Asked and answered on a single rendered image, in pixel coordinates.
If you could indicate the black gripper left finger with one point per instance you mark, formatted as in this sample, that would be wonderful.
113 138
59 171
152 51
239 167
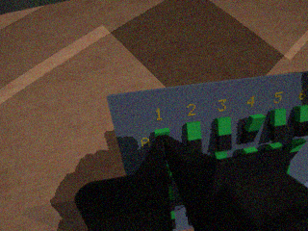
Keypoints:
145 190

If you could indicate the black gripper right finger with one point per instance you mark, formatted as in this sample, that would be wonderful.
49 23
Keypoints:
199 178

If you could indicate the blue-grey switch panel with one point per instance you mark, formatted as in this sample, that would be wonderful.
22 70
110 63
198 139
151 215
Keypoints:
220 119

